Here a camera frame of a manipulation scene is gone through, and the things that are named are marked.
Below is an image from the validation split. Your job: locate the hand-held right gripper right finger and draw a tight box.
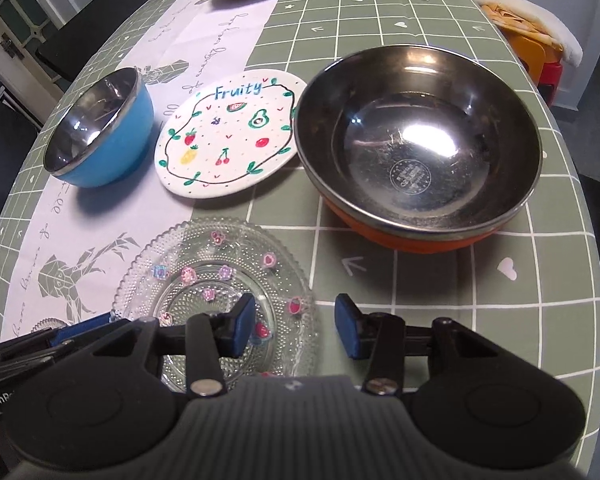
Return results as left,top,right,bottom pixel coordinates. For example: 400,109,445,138
334,294,501,395

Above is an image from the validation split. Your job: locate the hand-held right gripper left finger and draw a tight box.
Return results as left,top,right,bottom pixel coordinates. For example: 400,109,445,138
95,294,257,397

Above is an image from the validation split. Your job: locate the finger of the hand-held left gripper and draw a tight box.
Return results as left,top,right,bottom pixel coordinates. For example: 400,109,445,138
10,311,115,363

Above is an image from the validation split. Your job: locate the clear beaded glass plate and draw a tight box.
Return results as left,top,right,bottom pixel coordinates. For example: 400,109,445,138
114,216,317,393

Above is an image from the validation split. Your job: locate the large orange steel-lined bowl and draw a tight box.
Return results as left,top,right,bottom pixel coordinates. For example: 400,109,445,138
293,45,544,252

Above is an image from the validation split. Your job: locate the blue steel-lined bowl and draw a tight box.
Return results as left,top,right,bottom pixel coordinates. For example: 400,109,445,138
42,66,155,189

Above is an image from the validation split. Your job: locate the white fruit-print plate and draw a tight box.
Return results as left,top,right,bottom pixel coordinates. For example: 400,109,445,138
154,69,300,200

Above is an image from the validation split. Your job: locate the metal door latch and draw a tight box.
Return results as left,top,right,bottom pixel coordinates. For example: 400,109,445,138
0,34,25,58

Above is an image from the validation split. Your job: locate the white printed table runner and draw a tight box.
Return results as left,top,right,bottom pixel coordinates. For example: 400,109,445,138
0,0,281,346

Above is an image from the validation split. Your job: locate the red plastic stool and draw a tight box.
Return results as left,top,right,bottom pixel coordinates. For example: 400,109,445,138
537,57,564,106

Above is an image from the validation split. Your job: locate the green glass panel door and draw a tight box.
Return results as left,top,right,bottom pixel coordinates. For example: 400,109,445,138
0,0,66,86

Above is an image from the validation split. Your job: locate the white fluffy cushion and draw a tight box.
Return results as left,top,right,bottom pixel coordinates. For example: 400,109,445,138
461,0,584,67

